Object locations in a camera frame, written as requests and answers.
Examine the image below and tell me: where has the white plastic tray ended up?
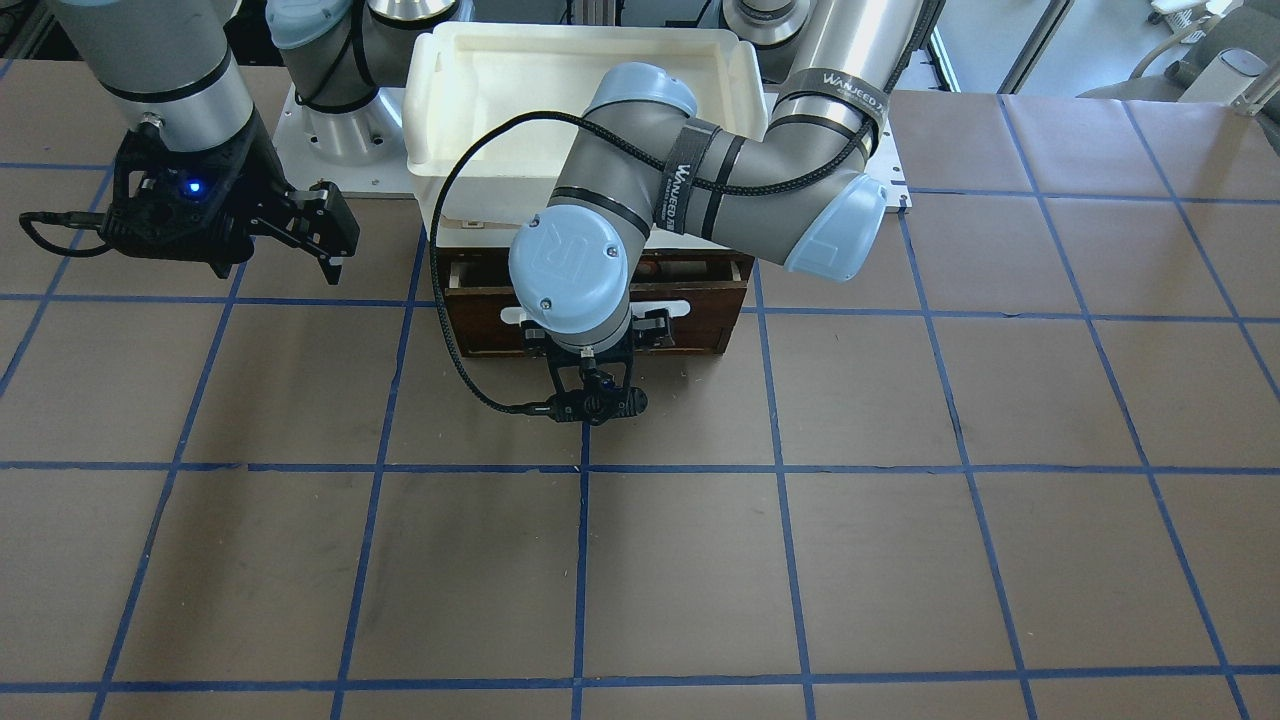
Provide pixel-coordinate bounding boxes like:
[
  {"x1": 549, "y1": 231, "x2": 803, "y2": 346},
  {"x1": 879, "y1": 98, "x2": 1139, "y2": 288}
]
[{"x1": 402, "y1": 22, "x2": 769, "y2": 227}]

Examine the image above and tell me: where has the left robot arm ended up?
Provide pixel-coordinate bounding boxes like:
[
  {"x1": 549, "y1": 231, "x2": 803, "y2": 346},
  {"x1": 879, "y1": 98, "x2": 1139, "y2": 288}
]
[{"x1": 509, "y1": 1, "x2": 943, "y2": 354}]

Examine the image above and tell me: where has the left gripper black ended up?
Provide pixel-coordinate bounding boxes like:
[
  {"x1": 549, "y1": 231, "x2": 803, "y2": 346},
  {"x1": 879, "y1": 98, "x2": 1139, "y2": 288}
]
[{"x1": 524, "y1": 307, "x2": 677, "y2": 375}]

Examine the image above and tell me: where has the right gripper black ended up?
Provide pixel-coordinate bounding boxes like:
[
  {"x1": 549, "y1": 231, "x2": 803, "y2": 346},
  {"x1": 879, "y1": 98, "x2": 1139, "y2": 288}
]
[{"x1": 99, "y1": 111, "x2": 360, "y2": 286}]

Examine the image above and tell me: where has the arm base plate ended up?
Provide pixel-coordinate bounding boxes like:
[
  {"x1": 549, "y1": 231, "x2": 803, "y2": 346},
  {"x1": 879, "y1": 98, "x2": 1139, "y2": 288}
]
[
  {"x1": 273, "y1": 88, "x2": 413, "y2": 199},
  {"x1": 865, "y1": 123, "x2": 913, "y2": 214}
]

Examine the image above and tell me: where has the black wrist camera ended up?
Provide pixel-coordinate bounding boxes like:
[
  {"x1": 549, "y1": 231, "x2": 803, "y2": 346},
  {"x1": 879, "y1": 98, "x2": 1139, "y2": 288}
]
[{"x1": 547, "y1": 357, "x2": 648, "y2": 427}]

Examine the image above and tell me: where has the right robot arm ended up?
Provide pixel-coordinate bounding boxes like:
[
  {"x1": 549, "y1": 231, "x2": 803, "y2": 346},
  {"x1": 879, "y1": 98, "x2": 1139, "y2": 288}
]
[{"x1": 19, "y1": 1, "x2": 474, "y2": 284}]

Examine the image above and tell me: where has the dark wooden cabinet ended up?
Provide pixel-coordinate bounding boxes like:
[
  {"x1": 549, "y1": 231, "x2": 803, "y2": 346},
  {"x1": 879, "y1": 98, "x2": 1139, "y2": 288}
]
[{"x1": 438, "y1": 246, "x2": 755, "y2": 357}]

